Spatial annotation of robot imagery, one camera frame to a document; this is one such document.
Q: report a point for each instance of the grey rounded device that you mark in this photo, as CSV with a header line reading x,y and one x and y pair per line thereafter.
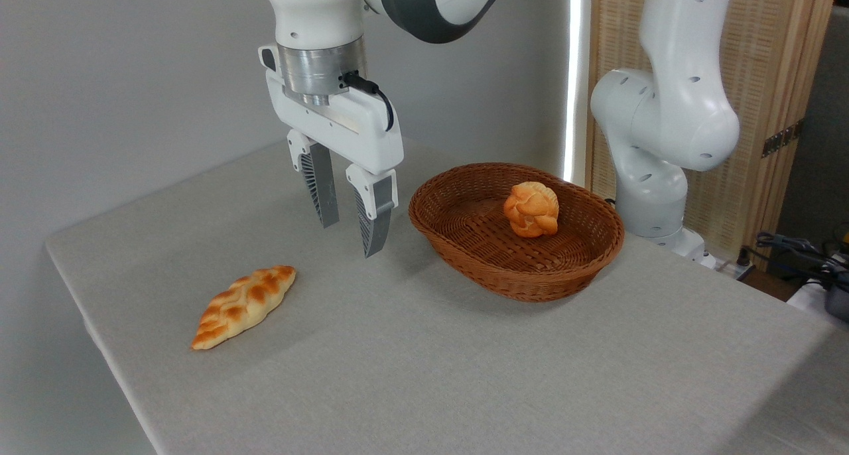
x,y
839,304

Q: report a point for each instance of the grey tablecloth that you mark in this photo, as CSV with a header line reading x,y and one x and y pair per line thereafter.
x,y
431,362

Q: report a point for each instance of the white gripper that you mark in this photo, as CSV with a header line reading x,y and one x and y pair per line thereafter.
x,y
348,138

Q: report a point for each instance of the round knotted bread roll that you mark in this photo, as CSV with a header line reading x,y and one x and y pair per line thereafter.
x,y
530,209

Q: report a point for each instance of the brown wicker basket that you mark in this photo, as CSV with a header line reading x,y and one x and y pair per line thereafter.
x,y
477,243

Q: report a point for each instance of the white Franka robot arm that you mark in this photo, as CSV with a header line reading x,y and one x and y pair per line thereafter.
x,y
663,110

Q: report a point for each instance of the dark metal screen hinge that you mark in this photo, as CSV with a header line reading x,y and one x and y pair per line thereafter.
x,y
783,138

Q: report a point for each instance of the long braided bread loaf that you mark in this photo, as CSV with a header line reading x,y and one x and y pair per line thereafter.
x,y
242,306

